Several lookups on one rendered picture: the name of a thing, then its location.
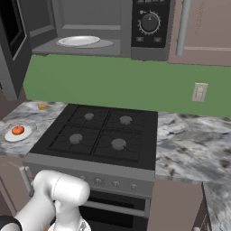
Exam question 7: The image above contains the grey microwave turntable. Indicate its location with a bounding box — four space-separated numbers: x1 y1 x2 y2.
71 39 115 50

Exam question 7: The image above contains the white plate in microwave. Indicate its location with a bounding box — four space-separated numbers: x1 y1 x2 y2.
55 35 102 48

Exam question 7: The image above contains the black microwave dial knob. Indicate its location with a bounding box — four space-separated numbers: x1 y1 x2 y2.
140 13 161 33

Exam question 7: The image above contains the orange squash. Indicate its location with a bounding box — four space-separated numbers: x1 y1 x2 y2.
11 125 26 136

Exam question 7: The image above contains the grey microwave oven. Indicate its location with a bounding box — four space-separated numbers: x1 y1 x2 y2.
18 0 176 62

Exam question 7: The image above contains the grey microwave door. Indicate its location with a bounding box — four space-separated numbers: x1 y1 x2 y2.
0 0 33 102

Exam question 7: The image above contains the black gas hob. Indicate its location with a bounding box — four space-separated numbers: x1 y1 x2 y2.
29 103 160 171

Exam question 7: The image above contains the white plate on worktop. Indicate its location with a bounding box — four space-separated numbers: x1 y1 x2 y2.
4 123 34 143

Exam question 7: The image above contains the brown base cupboard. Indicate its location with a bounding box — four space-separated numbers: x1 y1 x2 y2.
146 178 209 231
0 154 34 217

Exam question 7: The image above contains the grey oven door handle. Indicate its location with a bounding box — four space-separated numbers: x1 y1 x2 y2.
80 198 152 218

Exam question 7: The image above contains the grey base cupboard handle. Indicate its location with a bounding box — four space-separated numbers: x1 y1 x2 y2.
19 165 34 199

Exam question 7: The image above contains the grey cupboard door handle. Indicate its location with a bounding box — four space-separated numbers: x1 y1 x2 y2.
175 0 193 57

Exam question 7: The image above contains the brown wall cupboard door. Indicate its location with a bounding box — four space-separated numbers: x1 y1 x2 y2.
167 0 231 68

